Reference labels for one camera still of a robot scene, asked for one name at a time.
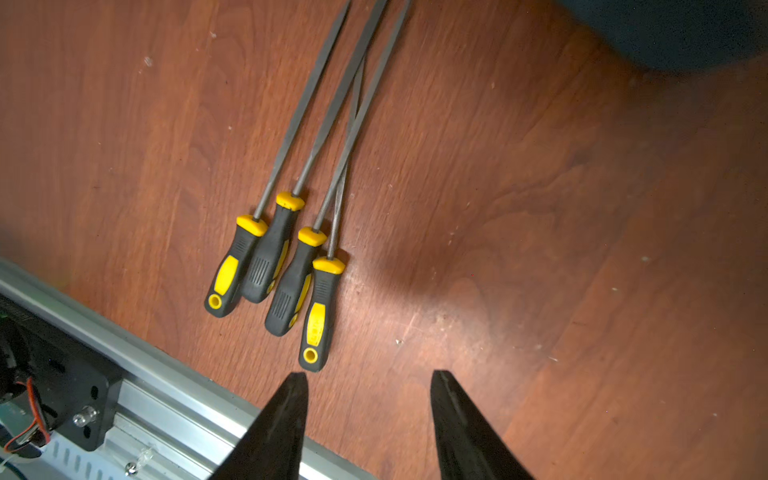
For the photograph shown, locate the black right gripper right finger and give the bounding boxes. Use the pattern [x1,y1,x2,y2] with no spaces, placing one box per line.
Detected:
[430,370,532,479]

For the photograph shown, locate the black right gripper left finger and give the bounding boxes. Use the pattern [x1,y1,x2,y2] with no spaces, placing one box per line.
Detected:
[211,373,309,479]

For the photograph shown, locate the file four yellow black handle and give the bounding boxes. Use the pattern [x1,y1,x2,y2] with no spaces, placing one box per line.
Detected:
[298,56,367,374]

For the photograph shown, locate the file three yellow black handle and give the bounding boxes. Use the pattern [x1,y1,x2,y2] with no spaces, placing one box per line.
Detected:
[265,1,411,336]

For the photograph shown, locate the file one yellow black handle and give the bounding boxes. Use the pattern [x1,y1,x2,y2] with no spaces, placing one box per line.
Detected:
[205,1,351,318]

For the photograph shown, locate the file two yellow black handle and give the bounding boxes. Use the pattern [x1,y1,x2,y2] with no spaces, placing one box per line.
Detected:
[241,1,387,303]

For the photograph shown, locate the teal plastic storage box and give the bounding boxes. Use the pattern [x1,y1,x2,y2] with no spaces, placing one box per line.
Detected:
[559,0,767,73]

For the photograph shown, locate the aluminium front rail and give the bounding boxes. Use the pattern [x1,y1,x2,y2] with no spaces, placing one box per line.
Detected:
[1,261,365,479]

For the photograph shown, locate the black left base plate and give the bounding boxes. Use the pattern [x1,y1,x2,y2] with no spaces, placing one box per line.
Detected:
[1,296,124,458]

